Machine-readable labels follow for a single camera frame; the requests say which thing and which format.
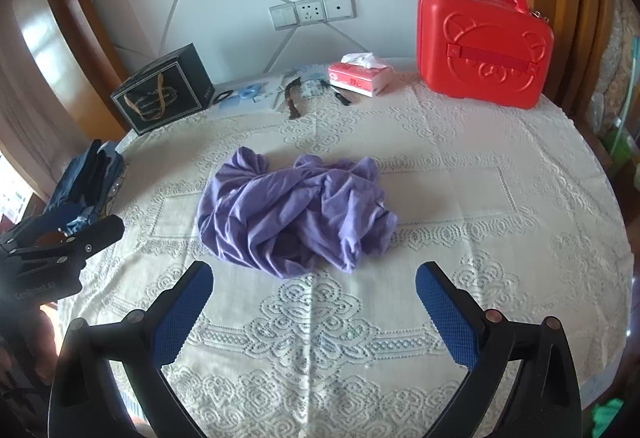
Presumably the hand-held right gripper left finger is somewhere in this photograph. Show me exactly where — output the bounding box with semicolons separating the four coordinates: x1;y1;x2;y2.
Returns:
47;261;215;438

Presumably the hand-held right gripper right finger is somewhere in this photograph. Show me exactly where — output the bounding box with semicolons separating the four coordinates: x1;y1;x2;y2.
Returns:
415;261;583;438

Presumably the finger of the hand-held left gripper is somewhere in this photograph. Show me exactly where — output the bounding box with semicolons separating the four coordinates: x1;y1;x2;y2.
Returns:
0;214;126;270

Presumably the purple garment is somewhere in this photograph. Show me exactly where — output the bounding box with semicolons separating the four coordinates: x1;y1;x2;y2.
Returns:
196;146;399;280

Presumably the dark blue cloth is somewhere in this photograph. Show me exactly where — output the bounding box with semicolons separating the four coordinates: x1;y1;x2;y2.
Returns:
42;139;126;234

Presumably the white lace tablecloth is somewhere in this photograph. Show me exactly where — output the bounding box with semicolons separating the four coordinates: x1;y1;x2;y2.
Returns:
55;55;632;438

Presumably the beige curtain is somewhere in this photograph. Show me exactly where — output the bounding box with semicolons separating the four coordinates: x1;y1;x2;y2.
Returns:
0;0;93;224

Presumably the green cloth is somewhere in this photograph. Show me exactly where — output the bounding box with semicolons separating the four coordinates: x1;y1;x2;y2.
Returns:
589;397;627;438

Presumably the green plastic thing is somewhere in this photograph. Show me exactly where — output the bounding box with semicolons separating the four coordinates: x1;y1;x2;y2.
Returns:
601;117;632;170

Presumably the red tissue pack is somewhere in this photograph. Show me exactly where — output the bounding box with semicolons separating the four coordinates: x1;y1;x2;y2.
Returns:
327;53;392;98

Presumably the blue printed packet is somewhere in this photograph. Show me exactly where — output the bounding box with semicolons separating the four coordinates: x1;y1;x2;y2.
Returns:
298;64;327;97

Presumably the red hard-shell case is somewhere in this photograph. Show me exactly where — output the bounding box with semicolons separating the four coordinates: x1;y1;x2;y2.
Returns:
416;0;555;111

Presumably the wooden frame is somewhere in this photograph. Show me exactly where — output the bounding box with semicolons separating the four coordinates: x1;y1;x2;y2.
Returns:
32;0;132;140
520;0;618;119

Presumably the white wall switch plate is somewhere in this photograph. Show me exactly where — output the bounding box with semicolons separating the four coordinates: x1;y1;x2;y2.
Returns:
269;3;300;30

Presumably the white wall socket plate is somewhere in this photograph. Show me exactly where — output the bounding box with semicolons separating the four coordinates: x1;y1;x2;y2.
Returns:
295;0;327;26

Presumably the white round-hole wall plate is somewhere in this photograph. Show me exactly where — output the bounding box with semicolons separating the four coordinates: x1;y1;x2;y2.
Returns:
322;0;356;22

